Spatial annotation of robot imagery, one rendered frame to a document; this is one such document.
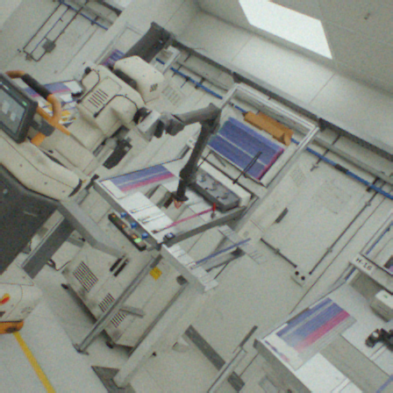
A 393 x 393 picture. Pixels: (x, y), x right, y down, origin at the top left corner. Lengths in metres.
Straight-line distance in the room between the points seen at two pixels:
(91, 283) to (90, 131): 1.35
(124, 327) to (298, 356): 1.17
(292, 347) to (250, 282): 2.22
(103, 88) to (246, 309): 2.82
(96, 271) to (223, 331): 1.67
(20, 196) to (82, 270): 1.60
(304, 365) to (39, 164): 1.41
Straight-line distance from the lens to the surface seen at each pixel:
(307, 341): 2.34
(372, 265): 2.71
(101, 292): 3.14
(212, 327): 4.52
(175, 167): 3.30
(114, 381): 2.74
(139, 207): 2.86
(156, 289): 2.91
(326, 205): 4.46
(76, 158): 2.13
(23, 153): 1.78
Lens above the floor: 1.03
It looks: 1 degrees up
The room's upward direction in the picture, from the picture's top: 39 degrees clockwise
